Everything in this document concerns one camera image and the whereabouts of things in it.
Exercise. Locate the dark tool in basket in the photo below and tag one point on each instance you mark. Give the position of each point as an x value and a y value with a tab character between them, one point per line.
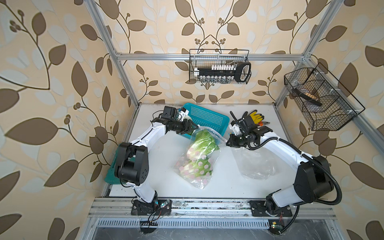
307	99

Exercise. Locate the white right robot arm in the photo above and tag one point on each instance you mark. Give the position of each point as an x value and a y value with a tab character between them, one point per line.
313	182

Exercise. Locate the black wire basket back wall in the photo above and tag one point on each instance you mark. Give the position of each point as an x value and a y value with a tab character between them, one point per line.
207	57

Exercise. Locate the yellow black work glove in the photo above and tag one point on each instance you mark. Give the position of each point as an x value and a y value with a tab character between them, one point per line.
255	117

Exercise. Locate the teal perforated plastic basket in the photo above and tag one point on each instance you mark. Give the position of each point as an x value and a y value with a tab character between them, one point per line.
207	118

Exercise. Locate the black socket wrench set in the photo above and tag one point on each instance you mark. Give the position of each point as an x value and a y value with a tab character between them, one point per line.
236	73

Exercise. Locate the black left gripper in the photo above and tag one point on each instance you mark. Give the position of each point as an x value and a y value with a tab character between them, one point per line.
188	127

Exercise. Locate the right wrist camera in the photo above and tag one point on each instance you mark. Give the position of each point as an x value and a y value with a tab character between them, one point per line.
236	127

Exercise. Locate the orange handled pliers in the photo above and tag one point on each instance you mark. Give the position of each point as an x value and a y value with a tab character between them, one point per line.
263	123

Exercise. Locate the black wire basket wall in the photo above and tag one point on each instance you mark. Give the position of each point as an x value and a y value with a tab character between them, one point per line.
339	107
207	57

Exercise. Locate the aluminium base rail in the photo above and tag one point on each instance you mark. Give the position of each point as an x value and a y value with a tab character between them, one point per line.
200	214

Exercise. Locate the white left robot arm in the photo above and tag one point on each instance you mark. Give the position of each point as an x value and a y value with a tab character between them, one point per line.
158	128

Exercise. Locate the clear blue-zip zipper bag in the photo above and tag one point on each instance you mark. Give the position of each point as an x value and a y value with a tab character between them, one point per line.
257	165

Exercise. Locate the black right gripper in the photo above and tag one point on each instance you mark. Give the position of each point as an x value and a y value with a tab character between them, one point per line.
233	143

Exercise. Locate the pink dotted zipper bag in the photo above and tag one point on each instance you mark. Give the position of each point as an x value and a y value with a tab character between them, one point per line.
200	183

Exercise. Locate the black wire basket right wall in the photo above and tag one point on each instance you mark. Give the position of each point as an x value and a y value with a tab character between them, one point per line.
339	107

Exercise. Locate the large chinese cabbage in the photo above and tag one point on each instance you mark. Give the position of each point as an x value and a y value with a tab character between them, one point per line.
199	156

